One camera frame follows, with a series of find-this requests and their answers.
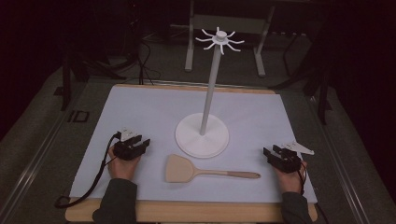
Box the white metal desk frame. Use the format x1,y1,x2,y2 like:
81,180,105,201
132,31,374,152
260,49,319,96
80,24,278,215
184,0,276,78

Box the white table mat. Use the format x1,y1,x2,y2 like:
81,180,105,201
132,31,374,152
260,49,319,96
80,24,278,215
68,85,318,204

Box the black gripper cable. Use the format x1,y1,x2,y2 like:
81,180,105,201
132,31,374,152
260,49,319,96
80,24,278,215
54,133,122,210
297,161,308,196

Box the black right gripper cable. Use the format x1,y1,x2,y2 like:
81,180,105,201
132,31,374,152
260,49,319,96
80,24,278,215
297,161,308,196

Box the person's right hand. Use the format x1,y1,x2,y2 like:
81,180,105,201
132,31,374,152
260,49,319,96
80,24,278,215
273,160,309,195

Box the wooden spatula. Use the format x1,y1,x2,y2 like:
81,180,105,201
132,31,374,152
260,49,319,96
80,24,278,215
164,153,262,184

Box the black floor bracket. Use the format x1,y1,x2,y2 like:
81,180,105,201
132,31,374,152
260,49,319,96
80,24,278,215
67,109,91,123

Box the black metal stand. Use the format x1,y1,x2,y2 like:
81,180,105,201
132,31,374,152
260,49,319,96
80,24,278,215
270,29,333,126

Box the black tripod stand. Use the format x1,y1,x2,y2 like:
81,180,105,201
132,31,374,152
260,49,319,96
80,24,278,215
60,43,127,112

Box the white hook rack stand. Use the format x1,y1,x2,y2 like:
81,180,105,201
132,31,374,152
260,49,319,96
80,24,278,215
175,26,246,159

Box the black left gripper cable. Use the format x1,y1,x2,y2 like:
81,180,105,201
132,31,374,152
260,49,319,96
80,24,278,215
54,133,122,210

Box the person's left hand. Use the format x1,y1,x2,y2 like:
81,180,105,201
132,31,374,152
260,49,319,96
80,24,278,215
106,145,143,182

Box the white mat on board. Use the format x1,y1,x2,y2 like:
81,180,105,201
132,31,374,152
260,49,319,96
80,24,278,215
64,82,319,224

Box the black floor cables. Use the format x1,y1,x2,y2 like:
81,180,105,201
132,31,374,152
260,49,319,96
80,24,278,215
135,39,163,86

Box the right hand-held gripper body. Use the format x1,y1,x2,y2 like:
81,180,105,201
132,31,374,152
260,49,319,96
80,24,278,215
268,140,316,175

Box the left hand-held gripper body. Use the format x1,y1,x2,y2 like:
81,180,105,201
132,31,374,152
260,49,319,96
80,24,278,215
112,127,143,161

